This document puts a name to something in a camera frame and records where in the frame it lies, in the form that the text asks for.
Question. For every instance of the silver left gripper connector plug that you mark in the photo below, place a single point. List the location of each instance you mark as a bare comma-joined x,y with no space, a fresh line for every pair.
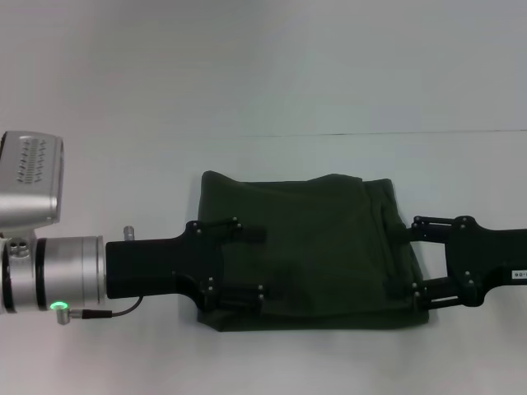
129,233

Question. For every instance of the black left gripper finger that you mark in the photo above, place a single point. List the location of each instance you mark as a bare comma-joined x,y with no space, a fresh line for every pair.
255,294
243,234

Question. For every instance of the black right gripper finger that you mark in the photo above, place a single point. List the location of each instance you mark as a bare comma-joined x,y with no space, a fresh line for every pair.
428,230
432,294

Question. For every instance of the dark green t-shirt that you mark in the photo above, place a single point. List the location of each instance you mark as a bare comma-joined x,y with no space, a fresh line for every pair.
313,230

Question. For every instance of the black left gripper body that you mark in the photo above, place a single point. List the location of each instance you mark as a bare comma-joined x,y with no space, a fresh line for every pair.
164,267

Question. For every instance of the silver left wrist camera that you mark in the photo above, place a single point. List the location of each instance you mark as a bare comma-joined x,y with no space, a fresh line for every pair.
29,181

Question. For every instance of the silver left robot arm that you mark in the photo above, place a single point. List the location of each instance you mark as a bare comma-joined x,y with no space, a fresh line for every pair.
53,273

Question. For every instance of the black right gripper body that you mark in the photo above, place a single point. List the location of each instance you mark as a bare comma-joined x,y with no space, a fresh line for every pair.
490,259

